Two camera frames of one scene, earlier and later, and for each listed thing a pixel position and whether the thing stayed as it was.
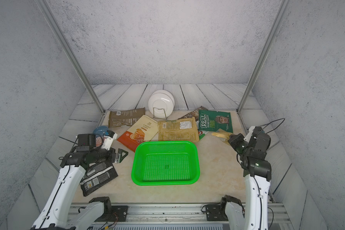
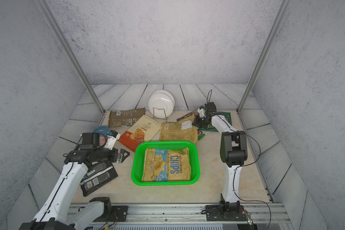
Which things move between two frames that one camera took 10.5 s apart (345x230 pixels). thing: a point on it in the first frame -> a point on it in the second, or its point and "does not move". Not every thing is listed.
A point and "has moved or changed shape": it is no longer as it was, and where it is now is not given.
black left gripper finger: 120,151 does not move
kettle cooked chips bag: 224,136 has moved or changed shape
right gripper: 234,142 -> 196,122
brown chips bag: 194,113 does not move
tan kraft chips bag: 183,129 does not move
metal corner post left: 43,6 does not move
